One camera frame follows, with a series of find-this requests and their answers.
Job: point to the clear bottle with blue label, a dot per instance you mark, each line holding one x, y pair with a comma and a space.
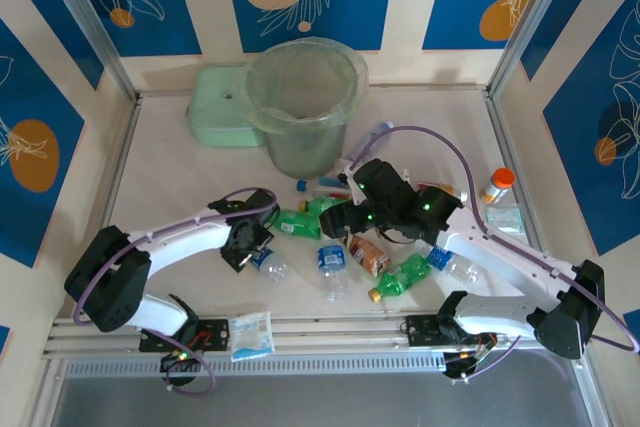
331, 259
450, 261
272, 267

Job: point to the crushed green plastic bottle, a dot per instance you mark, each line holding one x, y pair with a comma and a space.
300, 227

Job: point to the clear bottle with blue cap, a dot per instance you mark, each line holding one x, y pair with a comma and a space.
301, 186

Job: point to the clear bottle with lavender label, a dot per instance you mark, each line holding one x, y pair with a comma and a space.
358, 148

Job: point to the green bottle with white label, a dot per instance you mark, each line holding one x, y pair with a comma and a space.
400, 279

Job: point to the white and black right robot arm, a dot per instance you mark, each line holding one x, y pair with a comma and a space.
500, 257

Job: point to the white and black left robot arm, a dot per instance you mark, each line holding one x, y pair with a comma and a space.
185, 242

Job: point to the green mesh bin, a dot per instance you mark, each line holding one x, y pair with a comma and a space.
305, 147

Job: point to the white wipes packet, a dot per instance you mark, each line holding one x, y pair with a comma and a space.
252, 334

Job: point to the pale green sachet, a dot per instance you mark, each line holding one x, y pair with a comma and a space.
502, 219

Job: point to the small bottle with orange cap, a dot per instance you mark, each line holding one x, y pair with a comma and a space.
501, 178

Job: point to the mint green lidded box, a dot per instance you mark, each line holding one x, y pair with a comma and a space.
220, 117

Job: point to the grey metal panel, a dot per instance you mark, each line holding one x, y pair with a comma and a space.
325, 402

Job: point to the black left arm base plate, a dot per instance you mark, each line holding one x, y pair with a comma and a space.
220, 334

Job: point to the long aluminium base rail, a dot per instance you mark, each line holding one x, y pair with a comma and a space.
340, 334

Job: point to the aluminium side rail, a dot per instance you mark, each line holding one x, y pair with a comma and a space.
505, 137
107, 197

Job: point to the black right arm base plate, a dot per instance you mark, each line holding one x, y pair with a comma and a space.
420, 329

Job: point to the aluminium frame post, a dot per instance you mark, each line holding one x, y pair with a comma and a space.
89, 17
546, 17

